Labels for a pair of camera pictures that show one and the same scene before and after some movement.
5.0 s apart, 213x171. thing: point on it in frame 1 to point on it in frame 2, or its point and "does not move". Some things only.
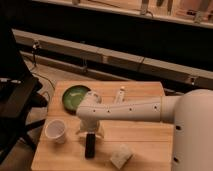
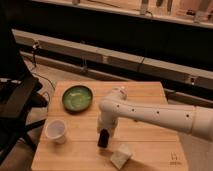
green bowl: x=73 y=96 does not move
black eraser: x=90 y=146 to x=103 y=138
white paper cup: x=55 y=129 does not move
